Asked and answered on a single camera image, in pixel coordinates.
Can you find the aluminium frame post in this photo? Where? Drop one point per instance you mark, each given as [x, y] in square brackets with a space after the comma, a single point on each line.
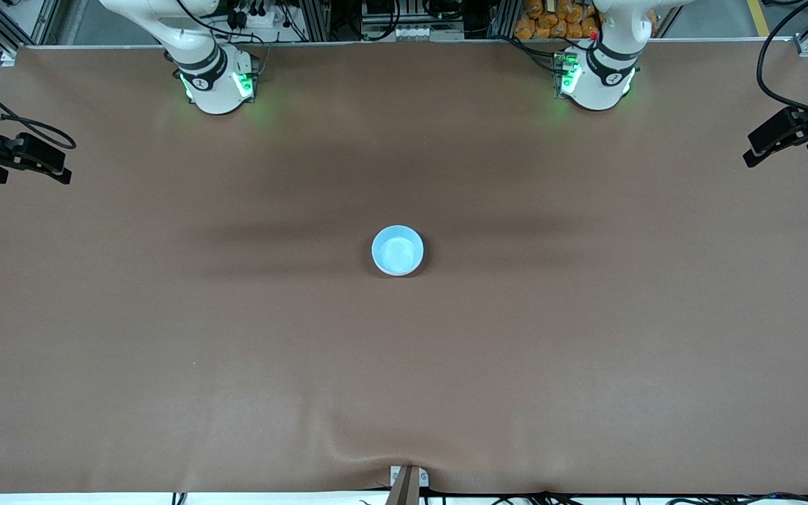
[503, 19]
[316, 21]

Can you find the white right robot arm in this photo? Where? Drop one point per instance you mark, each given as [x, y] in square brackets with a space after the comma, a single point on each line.
[218, 91]

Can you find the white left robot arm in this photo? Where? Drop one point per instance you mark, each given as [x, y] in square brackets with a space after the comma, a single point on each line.
[597, 91]

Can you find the orange packaged snacks pile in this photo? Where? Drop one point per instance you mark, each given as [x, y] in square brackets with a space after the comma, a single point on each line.
[551, 21]

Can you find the brown table mat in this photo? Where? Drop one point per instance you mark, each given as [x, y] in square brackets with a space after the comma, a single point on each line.
[404, 386]

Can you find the metal clamp with brown bar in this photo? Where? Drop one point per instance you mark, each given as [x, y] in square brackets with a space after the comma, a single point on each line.
[407, 484]

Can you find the metal device with white connectors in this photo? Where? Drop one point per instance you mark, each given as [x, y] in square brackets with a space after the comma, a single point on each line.
[411, 31]

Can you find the blue bowl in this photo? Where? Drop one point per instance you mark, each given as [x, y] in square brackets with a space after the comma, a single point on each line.
[397, 251]

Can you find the white power strip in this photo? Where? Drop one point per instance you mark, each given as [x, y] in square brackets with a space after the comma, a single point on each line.
[264, 19]

